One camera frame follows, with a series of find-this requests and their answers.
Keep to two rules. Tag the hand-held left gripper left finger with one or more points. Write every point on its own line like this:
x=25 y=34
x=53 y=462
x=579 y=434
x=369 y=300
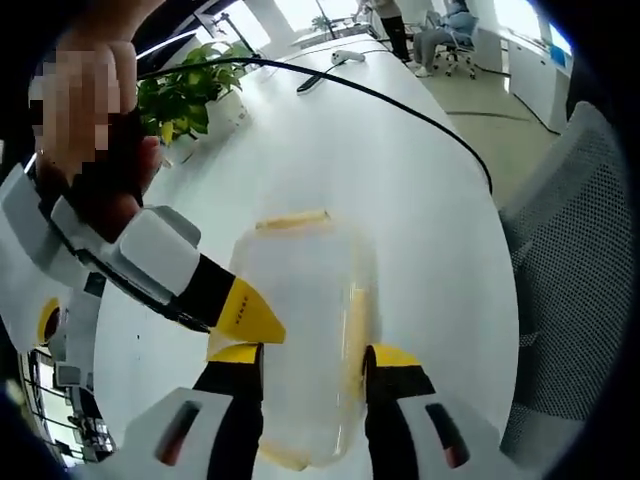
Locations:
x=235 y=400

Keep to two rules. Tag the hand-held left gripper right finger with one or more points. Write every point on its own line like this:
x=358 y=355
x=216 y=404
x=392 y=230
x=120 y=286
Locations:
x=390 y=400

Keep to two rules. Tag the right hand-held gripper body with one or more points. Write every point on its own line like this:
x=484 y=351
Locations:
x=25 y=260

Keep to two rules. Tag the clear box with yellow buckles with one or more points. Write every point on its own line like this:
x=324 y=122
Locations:
x=305 y=300

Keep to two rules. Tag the person's right hand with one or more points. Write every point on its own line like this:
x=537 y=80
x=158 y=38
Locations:
x=147 y=165

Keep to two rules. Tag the white plant pot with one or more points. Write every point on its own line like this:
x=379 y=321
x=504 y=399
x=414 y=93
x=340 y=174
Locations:
x=227 y=112

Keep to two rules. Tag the green potted plant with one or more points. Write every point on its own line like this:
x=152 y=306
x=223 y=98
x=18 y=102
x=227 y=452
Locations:
x=185 y=85

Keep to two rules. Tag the grey mesh office chair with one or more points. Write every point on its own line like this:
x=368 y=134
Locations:
x=570 y=280

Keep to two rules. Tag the black stand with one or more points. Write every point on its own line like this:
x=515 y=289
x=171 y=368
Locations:
x=237 y=30

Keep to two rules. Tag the white handheld device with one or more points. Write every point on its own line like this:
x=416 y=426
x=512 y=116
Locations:
x=347 y=57

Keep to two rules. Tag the white cabinet row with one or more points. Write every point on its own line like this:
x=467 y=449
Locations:
x=530 y=80

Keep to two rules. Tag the white office chair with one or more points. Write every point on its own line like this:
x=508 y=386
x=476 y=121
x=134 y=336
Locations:
x=460 y=47

